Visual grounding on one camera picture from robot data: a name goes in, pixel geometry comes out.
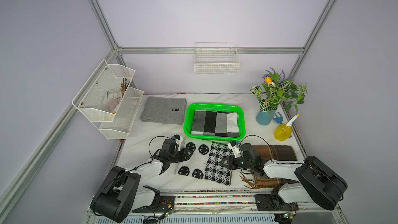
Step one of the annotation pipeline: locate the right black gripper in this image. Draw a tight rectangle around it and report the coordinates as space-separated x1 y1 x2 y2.
219 155 252 170

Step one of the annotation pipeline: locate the smiley houndstooth scarf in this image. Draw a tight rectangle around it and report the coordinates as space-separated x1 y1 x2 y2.
175 138 233 186

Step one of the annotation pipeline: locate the black white checked scarf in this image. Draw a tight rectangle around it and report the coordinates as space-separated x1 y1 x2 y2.
191 111 240 138

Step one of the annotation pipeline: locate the green plastic basket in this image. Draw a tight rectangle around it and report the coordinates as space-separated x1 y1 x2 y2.
183 103 246 142

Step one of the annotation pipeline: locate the brown plaid fringed scarf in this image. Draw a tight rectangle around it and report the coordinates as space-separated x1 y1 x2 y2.
240 145 298 189

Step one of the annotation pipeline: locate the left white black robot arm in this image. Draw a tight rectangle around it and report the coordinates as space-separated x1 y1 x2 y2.
90 135 196 223

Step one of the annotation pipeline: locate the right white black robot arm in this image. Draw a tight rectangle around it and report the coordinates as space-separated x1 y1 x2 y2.
219 142 348 211

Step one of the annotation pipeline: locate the grey folded scarf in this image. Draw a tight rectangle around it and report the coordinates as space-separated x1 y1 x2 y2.
140 96 187 125

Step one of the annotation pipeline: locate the yellow spray bottle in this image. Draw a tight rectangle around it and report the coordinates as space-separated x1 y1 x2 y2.
274 114 300 141

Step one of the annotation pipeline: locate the small blue garden fork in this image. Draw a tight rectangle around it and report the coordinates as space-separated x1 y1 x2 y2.
273 112 284 124

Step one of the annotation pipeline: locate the white mesh lower shelf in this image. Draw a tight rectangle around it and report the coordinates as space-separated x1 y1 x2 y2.
99 87 144 140

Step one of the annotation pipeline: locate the white mesh shelf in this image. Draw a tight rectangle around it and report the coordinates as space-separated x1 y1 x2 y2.
72 60 135 122
99 87 144 140

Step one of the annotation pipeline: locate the artificial plant in blue vase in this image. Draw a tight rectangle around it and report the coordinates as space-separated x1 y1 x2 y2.
250 67 308 125

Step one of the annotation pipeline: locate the clear plastic item in shelf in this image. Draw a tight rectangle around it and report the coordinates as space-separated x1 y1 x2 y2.
102 88 122 114

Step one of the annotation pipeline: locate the white mesh upper shelf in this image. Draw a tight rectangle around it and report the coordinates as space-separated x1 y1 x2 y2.
72 60 135 122

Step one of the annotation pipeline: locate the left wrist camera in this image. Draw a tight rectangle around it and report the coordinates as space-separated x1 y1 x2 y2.
172 134 183 151

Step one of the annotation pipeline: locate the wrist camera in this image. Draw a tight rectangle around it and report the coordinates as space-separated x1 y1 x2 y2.
228 141 241 158
172 134 183 151

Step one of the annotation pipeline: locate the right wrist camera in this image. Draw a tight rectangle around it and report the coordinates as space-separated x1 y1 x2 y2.
228 141 241 158

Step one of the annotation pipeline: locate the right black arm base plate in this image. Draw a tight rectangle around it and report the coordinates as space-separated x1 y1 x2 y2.
255 194 299 211

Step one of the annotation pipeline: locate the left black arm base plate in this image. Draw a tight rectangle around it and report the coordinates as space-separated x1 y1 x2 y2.
131 186 175 213

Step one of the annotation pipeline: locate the white wire wall basket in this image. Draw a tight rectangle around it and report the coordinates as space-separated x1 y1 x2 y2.
194 43 240 75

